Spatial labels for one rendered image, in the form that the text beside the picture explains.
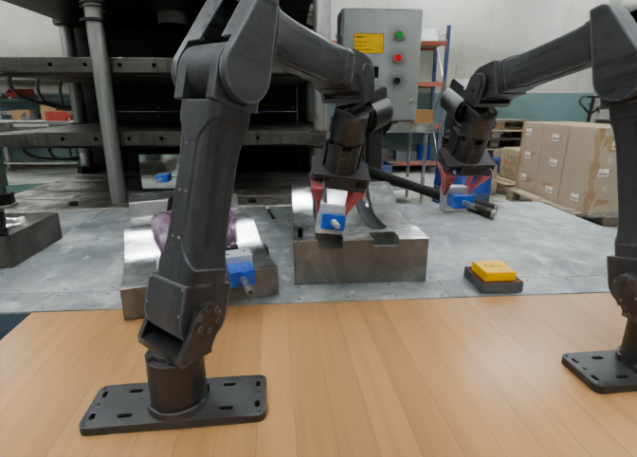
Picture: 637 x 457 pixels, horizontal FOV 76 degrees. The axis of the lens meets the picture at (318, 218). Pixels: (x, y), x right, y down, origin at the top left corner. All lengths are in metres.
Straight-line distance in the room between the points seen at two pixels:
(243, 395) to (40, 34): 8.40
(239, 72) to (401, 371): 0.42
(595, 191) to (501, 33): 4.27
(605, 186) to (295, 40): 4.22
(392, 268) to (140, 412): 0.50
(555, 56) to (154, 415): 0.71
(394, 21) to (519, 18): 6.70
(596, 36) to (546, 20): 7.84
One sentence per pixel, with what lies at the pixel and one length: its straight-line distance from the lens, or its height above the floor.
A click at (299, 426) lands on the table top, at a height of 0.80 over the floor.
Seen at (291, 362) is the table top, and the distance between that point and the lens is 0.59.
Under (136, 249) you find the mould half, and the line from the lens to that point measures 0.85.
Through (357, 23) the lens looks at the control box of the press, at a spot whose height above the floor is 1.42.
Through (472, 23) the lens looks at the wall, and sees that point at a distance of 7.99.
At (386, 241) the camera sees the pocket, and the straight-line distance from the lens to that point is 0.84.
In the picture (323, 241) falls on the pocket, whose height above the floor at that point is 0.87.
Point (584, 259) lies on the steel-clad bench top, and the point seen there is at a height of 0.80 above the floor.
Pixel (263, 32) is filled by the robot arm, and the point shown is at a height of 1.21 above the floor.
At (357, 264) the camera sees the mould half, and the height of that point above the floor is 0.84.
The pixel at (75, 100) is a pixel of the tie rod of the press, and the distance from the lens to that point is 2.38.
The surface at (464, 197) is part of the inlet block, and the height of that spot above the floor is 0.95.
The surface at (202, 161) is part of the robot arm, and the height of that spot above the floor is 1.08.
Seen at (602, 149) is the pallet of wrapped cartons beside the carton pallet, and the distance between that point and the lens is 4.50.
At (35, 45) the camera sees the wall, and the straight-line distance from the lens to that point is 8.77.
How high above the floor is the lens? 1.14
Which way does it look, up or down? 16 degrees down
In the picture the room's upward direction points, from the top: straight up
